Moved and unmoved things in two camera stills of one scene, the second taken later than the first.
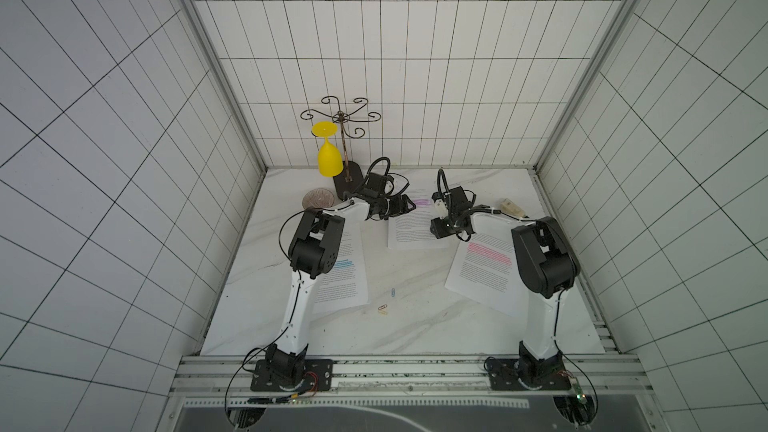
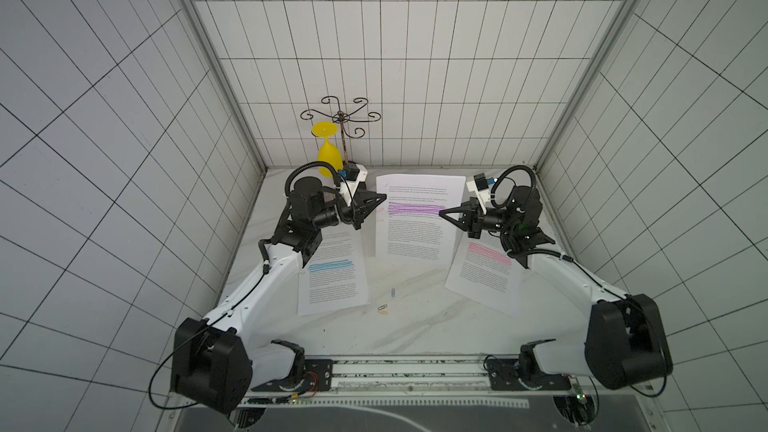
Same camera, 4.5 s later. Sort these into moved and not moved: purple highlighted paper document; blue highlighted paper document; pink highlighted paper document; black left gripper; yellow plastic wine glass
Moved: purple highlighted paper document; black left gripper
Not moved: blue highlighted paper document; pink highlighted paper document; yellow plastic wine glass
